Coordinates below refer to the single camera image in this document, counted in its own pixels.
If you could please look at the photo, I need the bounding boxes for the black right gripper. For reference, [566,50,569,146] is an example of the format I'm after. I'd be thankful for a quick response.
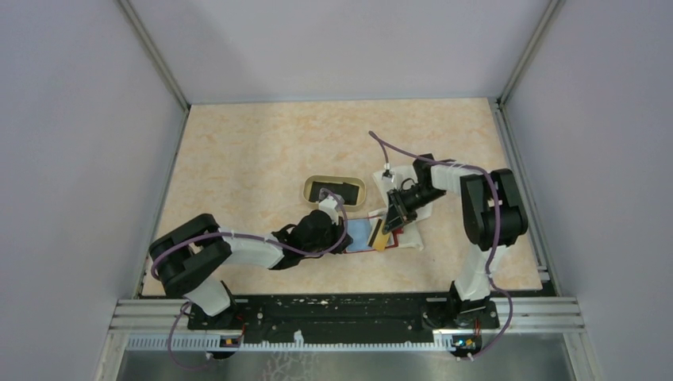
[383,185,447,234]

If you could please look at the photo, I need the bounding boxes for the red leather card holder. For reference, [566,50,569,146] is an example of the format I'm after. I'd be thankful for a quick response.
[344,215,425,254]

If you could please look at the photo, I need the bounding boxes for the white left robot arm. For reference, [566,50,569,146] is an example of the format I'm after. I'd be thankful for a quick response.
[148,210,352,329]

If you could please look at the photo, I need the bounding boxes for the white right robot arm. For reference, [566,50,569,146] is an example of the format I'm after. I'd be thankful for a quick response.
[383,154,529,327]

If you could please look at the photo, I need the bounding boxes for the white cloth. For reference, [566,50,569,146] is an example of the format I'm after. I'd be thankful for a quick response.
[371,165,433,252]

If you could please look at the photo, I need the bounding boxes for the beige plastic tray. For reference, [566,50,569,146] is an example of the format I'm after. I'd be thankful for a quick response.
[302,175,367,212]

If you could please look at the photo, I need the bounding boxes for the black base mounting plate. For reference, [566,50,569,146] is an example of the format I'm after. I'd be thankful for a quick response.
[187,292,505,344]

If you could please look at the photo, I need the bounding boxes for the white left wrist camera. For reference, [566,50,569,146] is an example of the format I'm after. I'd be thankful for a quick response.
[318,194,342,221]

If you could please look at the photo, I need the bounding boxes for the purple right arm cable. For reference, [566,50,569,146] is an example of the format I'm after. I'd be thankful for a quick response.
[367,130,513,361]

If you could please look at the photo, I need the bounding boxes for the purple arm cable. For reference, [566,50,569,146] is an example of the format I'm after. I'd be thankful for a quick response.
[367,130,513,361]
[151,188,350,371]

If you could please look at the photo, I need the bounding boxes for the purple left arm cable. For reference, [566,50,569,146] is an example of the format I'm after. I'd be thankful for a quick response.
[151,188,350,371]

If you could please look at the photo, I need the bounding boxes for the aluminium front frame rail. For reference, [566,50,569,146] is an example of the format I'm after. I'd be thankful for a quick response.
[109,297,586,333]

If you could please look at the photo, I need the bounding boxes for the aluminium frame rail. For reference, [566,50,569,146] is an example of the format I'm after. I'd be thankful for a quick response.
[497,0,566,109]
[114,0,191,113]
[109,297,586,333]

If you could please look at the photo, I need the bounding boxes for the white slotted cable duct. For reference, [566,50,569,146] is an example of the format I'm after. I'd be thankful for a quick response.
[125,330,477,354]

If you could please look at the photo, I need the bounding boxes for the aluminium frame rail right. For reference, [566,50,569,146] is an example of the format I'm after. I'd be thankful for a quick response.
[497,0,566,109]

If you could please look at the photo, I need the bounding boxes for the aluminium frame rail left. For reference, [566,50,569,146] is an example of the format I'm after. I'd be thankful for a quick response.
[114,0,191,113]

